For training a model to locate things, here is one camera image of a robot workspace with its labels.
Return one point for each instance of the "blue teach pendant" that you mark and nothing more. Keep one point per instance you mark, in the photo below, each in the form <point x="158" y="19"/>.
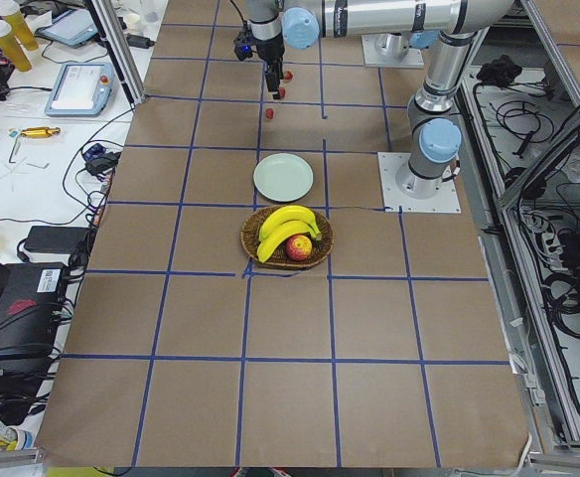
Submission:
<point x="81" y="89"/>
<point x="73" y="28"/>

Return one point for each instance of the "pale green plate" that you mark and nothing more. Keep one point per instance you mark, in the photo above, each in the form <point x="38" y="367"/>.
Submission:
<point x="283" y="177"/>

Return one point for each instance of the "black computer box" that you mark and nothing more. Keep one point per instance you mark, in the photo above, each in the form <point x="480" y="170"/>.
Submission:
<point x="30" y="308"/>

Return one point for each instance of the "blue teach pendant near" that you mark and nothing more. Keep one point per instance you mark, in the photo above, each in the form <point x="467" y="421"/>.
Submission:
<point x="81" y="89"/>

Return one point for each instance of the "yellow bottle white cap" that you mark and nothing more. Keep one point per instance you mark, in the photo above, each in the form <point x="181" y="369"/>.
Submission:
<point x="11" y="48"/>

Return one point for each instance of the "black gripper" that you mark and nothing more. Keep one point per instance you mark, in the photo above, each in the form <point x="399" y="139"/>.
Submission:
<point x="270" y="51"/>

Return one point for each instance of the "aluminium frame post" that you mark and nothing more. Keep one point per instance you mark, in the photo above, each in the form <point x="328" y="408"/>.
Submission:
<point x="110" y="32"/>

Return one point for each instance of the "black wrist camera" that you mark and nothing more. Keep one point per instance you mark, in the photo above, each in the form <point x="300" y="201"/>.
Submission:
<point x="242" y="46"/>

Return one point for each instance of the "black power adapter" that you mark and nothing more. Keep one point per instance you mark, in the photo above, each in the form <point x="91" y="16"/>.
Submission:
<point x="50" y="239"/>

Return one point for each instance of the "blue teach pendant far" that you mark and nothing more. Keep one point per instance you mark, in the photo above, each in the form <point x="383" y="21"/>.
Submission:
<point x="73" y="28"/>

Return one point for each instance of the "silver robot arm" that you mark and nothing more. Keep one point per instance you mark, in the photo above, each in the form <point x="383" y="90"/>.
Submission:
<point x="271" y="26"/>
<point x="436" y="138"/>

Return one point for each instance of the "woven wicker basket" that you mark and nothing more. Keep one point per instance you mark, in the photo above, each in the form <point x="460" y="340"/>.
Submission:
<point x="279" y="259"/>

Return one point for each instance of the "yellow banana bunch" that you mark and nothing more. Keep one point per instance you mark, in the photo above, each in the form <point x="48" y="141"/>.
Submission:
<point x="281" y="225"/>

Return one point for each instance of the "white paper cup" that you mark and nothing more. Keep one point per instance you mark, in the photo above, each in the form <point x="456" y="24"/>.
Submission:
<point x="133" y="22"/>

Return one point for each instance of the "red yellow apple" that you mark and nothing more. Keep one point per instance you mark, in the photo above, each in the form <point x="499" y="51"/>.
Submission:
<point x="299" y="247"/>

